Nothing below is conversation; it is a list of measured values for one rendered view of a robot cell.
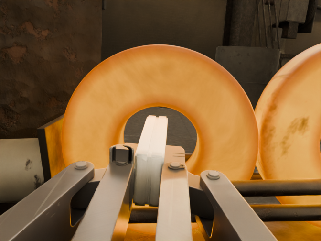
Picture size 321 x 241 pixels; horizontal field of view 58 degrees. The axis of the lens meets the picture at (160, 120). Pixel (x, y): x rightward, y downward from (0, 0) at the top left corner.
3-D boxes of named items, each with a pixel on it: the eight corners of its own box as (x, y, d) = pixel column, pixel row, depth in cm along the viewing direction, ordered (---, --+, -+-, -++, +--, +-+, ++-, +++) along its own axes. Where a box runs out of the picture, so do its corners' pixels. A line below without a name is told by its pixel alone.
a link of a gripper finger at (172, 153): (160, 187, 13) (227, 192, 13) (165, 144, 18) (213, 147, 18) (158, 215, 14) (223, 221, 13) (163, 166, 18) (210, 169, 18)
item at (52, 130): (84, 213, 30) (72, 108, 27) (90, 213, 30) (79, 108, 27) (55, 263, 22) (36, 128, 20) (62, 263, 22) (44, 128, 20)
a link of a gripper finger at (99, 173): (128, 213, 14) (65, 208, 14) (141, 165, 18) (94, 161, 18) (129, 185, 13) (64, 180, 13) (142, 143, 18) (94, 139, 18)
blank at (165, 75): (62, 49, 24) (45, 48, 21) (252, 39, 23) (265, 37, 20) (82, 217, 27) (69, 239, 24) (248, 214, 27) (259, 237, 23)
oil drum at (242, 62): (195, 133, 299) (202, 44, 279) (235, 128, 331) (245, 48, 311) (238, 150, 251) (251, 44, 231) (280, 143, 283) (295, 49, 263)
